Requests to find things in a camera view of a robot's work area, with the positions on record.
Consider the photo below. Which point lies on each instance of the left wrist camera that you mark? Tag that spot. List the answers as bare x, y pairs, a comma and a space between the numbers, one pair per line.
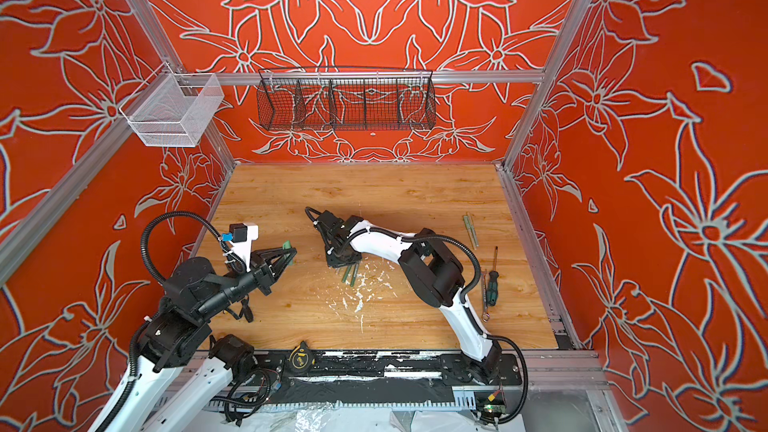
237, 243

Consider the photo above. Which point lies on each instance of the small circuit board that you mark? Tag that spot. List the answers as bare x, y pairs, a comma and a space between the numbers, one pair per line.
491, 407

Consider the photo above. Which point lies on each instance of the green handled screwdriver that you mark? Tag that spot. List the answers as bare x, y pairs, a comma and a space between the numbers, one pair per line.
492, 288

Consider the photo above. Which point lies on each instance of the white slotted cable duct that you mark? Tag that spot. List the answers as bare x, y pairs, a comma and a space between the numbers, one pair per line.
461, 401

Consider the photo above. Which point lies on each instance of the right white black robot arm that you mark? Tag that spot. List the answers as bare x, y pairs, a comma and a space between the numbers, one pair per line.
440, 270

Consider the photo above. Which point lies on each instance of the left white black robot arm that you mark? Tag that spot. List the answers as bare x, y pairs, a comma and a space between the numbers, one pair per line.
166, 343

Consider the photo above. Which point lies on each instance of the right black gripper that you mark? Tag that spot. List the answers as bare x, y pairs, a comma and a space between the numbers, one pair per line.
330, 263

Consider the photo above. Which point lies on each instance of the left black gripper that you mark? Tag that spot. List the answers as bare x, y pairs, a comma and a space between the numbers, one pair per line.
266, 271

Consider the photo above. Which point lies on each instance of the yellow black tape measure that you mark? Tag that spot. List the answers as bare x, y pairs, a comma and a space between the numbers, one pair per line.
301, 359

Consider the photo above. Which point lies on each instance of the white wire basket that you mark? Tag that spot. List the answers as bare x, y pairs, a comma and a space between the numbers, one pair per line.
169, 114

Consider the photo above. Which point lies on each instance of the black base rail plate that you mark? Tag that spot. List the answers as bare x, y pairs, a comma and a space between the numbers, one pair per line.
436, 367

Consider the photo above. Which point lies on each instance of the black wire basket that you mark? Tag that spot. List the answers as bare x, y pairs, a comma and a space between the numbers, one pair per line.
352, 99

